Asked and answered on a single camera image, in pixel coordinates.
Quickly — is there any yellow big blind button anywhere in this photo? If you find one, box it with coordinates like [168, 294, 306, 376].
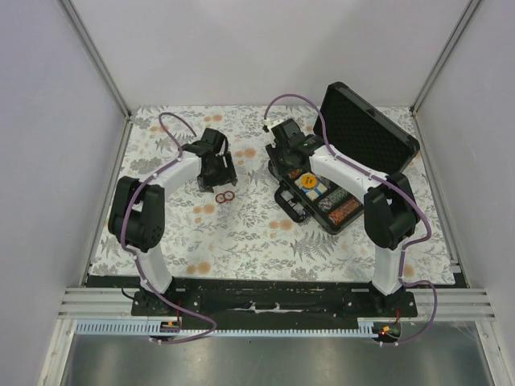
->
[298, 173, 318, 189]

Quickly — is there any green blue chip row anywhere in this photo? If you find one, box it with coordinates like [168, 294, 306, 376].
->
[318, 187, 348, 212]

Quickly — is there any red poker chip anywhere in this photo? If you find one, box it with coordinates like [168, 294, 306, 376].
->
[215, 193, 225, 203]
[224, 191, 235, 201]

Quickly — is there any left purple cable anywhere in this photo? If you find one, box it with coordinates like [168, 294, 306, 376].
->
[120, 111, 218, 345]

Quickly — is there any white cable duct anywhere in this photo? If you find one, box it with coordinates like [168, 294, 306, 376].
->
[75, 317, 415, 337]

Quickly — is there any floral table mat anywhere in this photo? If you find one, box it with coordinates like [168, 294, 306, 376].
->
[92, 105, 455, 285]

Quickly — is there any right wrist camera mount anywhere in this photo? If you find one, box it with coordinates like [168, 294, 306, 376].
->
[262, 119, 282, 133]

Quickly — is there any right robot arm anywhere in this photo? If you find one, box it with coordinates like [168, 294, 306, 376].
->
[263, 118, 422, 317]

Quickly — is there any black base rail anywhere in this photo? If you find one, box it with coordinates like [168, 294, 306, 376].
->
[86, 275, 419, 331]

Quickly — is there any orange chip row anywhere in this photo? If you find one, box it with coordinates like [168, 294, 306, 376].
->
[328, 199, 361, 226]

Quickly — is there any orange chip short stack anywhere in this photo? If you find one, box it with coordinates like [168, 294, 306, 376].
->
[288, 170, 303, 182]

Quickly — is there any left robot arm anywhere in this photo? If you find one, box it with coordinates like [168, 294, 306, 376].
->
[108, 128, 237, 316]

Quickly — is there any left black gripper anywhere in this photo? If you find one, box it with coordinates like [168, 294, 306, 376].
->
[197, 152, 237, 194]

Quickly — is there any black poker chip case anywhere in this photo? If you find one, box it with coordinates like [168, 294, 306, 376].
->
[263, 82, 420, 245]

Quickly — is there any blue playing card deck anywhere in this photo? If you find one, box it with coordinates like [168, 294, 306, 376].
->
[295, 177, 328, 201]

